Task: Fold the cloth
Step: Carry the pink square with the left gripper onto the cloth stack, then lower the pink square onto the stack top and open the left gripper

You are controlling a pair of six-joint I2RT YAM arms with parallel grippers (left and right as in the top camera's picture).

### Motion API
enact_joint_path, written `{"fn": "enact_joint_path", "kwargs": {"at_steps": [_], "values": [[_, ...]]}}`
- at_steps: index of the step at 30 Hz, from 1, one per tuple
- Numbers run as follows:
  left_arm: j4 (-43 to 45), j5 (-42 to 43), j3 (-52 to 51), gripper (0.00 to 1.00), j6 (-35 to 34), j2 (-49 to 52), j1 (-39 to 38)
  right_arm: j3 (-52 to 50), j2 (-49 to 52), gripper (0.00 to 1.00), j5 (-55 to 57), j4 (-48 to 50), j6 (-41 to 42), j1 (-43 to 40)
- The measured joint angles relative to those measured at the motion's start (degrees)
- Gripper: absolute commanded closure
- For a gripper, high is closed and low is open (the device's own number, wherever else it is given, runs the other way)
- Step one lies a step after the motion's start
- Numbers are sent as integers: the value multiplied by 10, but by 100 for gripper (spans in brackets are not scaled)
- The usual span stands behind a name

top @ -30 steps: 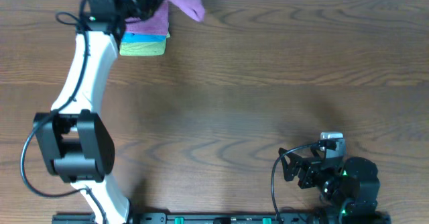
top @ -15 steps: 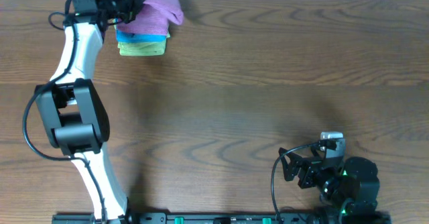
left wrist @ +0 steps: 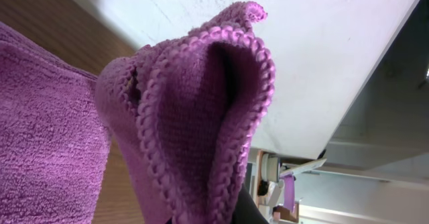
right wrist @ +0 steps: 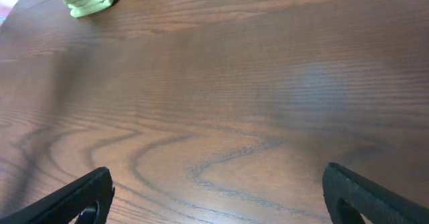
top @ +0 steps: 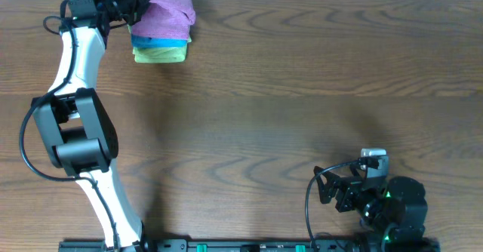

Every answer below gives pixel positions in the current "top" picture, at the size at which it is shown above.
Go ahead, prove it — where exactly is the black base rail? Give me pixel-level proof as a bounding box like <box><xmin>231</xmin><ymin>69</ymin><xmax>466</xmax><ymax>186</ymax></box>
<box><xmin>58</xmin><ymin>238</ymin><xmax>441</xmax><ymax>252</ymax></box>

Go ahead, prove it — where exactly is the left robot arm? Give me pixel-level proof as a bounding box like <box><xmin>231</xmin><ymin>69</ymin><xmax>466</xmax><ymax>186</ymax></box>
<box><xmin>19</xmin><ymin>0</ymin><xmax>158</xmax><ymax>251</ymax></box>

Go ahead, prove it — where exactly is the right black cable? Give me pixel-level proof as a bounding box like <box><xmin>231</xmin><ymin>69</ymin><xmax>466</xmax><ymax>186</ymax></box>
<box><xmin>304</xmin><ymin>158</ymin><xmax>380</xmax><ymax>252</ymax></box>

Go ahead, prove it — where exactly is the folded green cloth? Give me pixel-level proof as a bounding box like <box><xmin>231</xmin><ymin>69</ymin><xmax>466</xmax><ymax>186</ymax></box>
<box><xmin>132</xmin><ymin>42</ymin><xmax>191</xmax><ymax>63</ymax></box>

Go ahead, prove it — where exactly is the folded blue cloth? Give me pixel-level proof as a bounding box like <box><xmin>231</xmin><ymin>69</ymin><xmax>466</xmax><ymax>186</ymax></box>
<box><xmin>131</xmin><ymin>35</ymin><xmax>192</xmax><ymax>48</ymax></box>

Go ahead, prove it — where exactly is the purple microfiber cloth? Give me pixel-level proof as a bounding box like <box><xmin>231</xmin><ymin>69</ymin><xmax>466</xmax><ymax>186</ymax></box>
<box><xmin>131</xmin><ymin>0</ymin><xmax>196</xmax><ymax>40</ymax></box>

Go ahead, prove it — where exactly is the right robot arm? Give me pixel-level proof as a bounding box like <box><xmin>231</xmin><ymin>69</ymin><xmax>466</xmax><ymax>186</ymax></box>
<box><xmin>313</xmin><ymin>165</ymin><xmax>439</xmax><ymax>251</ymax></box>

